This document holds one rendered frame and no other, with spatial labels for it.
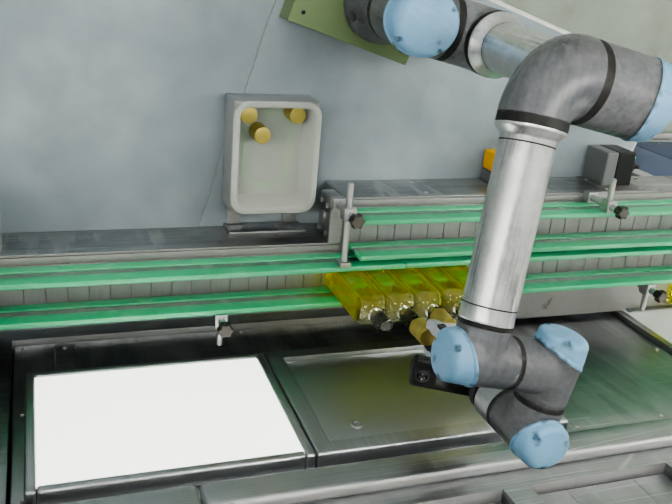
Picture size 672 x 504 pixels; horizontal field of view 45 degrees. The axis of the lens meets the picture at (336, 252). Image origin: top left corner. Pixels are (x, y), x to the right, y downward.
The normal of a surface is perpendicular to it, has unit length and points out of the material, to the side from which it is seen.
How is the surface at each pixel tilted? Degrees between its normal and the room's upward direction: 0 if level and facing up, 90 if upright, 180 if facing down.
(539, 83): 53
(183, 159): 0
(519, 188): 30
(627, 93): 2
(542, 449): 0
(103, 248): 90
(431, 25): 9
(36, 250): 90
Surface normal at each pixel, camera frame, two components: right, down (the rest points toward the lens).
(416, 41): 0.19, 0.39
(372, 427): 0.08, -0.93
